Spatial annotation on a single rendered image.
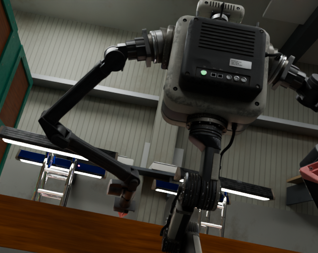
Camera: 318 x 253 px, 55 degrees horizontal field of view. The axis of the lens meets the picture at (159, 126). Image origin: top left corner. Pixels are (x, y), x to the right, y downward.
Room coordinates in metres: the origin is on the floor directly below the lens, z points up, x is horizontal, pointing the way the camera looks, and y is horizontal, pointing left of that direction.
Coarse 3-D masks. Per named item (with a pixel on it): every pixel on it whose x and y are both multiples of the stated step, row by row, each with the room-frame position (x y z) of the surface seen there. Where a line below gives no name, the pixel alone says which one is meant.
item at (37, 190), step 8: (48, 152) 1.74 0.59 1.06; (72, 160) 1.77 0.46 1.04; (48, 168) 1.75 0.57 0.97; (72, 168) 1.77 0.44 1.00; (40, 176) 1.73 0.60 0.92; (72, 176) 1.78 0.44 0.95; (40, 184) 1.74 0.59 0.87; (40, 192) 1.75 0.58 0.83; (48, 192) 1.75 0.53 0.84; (56, 192) 1.76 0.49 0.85; (64, 192) 1.77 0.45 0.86; (64, 200) 1.77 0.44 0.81
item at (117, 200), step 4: (116, 200) 1.49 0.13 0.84; (120, 200) 1.46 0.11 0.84; (124, 200) 1.44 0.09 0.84; (128, 200) 1.44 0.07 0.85; (132, 200) 1.52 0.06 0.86; (116, 204) 1.47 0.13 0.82; (120, 204) 1.47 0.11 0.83; (124, 204) 1.46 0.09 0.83; (128, 204) 1.46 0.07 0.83; (132, 204) 1.50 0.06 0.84; (120, 208) 1.47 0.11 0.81; (124, 208) 1.47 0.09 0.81; (128, 208) 1.48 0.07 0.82; (132, 208) 1.49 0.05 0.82
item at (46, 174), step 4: (52, 156) 1.97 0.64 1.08; (52, 160) 1.98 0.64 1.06; (48, 164) 1.97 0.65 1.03; (76, 164) 2.01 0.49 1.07; (48, 172) 1.97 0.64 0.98; (44, 176) 1.97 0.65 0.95; (48, 176) 1.98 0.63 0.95; (52, 176) 1.98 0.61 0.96; (56, 176) 1.98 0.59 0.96; (60, 176) 1.99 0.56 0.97; (44, 180) 1.97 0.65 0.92; (72, 180) 2.01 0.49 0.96; (44, 184) 1.97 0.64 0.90; (44, 188) 1.98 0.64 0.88; (68, 192) 2.01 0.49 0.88; (40, 196) 1.97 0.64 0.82; (48, 196) 1.99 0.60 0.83; (52, 196) 1.99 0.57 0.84; (56, 196) 1.99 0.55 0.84; (68, 196) 2.01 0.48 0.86; (40, 200) 1.98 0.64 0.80
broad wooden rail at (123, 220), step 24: (0, 216) 1.26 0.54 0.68; (24, 216) 1.28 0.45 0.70; (48, 216) 1.29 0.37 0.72; (72, 216) 1.31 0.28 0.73; (96, 216) 1.33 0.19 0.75; (0, 240) 1.27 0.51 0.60; (24, 240) 1.28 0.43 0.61; (48, 240) 1.30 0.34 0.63; (72, 240) 1.32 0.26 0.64; (96, 240) 1.34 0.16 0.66; (120, 240) 1.36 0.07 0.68; (144, 240) 1.38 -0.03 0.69; (216, 240) 1.44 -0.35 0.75
